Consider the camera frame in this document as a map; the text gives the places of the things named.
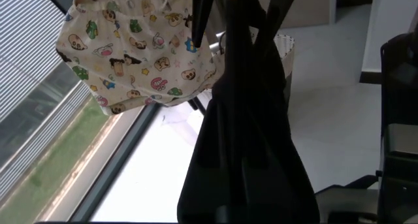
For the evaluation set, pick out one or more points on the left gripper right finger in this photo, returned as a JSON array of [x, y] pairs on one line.
[[271, 198]]

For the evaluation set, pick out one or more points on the window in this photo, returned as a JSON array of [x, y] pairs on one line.
[[39, 87]]

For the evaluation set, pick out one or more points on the black garment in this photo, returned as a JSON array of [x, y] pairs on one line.
[[248, 87]]

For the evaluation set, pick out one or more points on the white laundry basket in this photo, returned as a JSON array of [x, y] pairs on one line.
[[287, 51]]

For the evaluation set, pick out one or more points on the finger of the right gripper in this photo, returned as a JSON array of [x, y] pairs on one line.
[[202, 15]]

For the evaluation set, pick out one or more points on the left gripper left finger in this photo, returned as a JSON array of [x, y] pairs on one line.
[[205, 191]]

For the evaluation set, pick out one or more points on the cream printed garment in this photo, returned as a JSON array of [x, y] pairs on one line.
[[137, 54]]

